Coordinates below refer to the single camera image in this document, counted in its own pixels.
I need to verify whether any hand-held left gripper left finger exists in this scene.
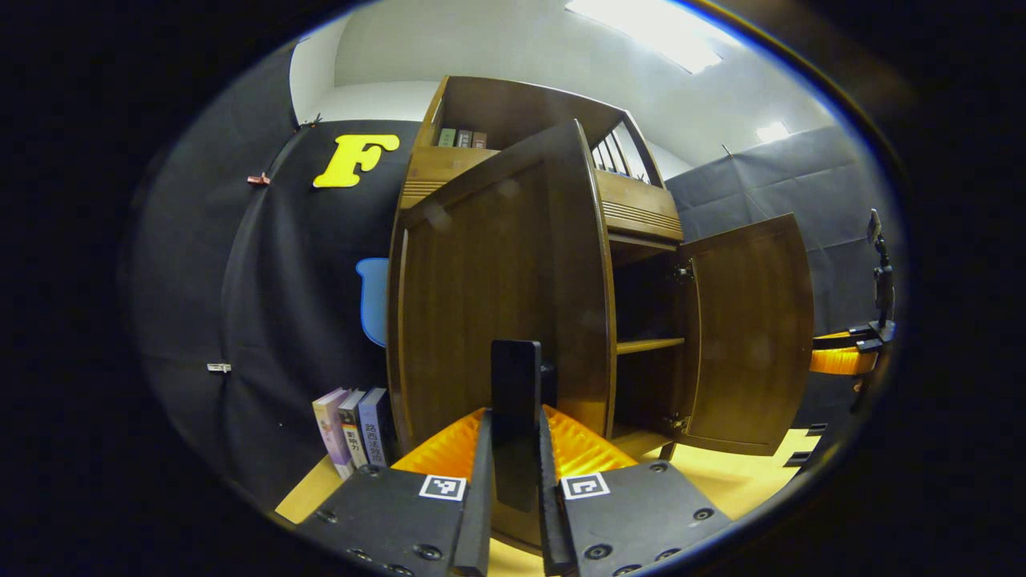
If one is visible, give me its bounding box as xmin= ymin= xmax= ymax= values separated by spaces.
xmin=293 ymin=407 xmax=494 ymax=577

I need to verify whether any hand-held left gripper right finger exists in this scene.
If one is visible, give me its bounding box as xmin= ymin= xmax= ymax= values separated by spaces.
xmin=539 ymin=405 xmax=734 ymax=577

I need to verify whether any wooden shoe cabinet door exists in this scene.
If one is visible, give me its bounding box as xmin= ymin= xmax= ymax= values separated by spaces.
xmin=673 ymin=212 xmax=816 ymax=458
xmin=386 ymin=119 xmax=616 ymax=555

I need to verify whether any wooden double-door shoe cabinet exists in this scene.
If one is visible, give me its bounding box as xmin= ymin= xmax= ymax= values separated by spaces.
xmin=398 ymin=76 xmax=689 ymax=462

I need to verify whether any wooden cabinet drawer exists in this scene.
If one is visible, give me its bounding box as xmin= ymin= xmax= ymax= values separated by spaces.
xmin=398 ymin=147 xmax=685 ymax=245

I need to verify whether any blue-grey paperback book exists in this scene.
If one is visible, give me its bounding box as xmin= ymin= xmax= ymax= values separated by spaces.
xmin=357 ymin=387 xmax=394 ymax=467

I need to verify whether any dark paperback book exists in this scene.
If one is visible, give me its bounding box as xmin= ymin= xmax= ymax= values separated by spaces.
xmin=337 ymin=389 xmax=370 ymax=470

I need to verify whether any purple paperback book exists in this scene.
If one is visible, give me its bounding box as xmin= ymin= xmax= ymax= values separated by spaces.
xmin=312 ymin=388 xmax=353 ymax=480

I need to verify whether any black backdrop cloth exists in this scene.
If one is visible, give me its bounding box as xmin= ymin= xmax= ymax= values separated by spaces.
xmin=120 ymin=40 xmax=903 ymax=514

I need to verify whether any large ceiling light panel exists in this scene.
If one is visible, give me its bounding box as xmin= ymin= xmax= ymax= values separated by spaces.
xmin=565 ymin=0 xmax=722 ymax=75

